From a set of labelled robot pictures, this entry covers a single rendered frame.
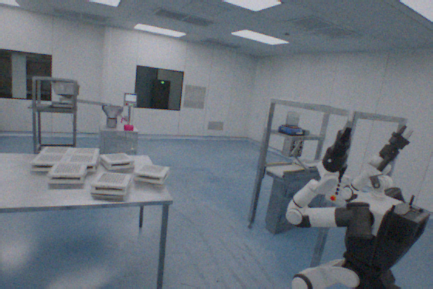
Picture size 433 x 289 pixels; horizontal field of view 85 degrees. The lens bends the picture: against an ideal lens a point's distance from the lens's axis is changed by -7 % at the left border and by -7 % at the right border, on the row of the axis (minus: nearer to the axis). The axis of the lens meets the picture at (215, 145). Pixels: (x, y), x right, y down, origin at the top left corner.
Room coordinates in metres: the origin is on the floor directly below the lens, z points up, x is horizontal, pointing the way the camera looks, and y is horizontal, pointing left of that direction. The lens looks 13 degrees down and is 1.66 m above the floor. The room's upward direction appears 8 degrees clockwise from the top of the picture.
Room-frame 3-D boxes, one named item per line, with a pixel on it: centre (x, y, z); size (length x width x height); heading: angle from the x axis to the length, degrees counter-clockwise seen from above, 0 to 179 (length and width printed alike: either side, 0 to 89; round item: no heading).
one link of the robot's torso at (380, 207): (1.09, -0.86, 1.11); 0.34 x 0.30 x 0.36; 127
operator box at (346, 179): (2.03, -1.10, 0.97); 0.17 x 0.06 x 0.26; 34
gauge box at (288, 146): (2.75, -0.86, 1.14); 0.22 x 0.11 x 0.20; 124
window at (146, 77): (7.30, 1.79, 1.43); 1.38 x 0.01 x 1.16; 119
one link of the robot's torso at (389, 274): (1.07, -0.88, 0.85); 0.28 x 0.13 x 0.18; 37
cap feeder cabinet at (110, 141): (4.38, 1.76, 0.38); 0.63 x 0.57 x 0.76; 119
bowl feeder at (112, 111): (4.41, 1.82, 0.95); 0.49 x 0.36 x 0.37; 119
